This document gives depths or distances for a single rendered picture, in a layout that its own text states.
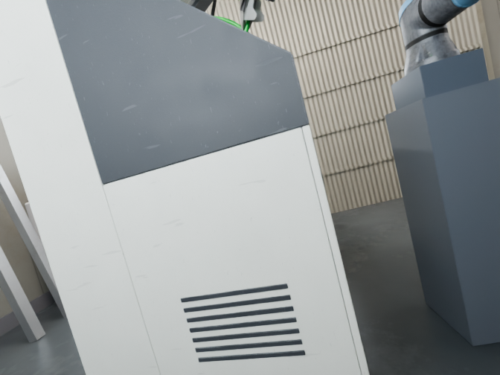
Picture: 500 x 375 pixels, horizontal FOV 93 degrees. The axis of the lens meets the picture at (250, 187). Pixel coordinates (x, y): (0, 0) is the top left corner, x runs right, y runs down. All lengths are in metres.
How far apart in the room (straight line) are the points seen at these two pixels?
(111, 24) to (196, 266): 0.66
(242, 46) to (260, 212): 0.39
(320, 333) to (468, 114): 0.75
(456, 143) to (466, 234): 0.28
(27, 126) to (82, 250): 0.40
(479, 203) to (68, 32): 1.26
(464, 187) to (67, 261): 1.23
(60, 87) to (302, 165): 0.69
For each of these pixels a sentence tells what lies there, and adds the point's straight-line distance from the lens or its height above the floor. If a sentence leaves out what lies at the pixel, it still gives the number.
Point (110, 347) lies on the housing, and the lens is 0.98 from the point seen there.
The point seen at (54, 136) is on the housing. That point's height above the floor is 0.96.
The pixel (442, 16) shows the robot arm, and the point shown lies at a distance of 1.01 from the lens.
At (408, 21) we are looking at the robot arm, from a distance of 1.07.
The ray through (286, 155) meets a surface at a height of 0.74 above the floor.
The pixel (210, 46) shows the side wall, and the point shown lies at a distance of 0.65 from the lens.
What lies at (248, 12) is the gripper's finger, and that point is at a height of 1.21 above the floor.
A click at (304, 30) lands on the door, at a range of 3.17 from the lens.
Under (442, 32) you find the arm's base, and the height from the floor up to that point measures 0.99.
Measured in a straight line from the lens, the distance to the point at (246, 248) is 0.62.
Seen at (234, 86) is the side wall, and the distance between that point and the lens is 0.60.
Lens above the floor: 0.72
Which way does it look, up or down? 4 degrees down
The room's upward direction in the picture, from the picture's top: 15 degrees counter-clockwise
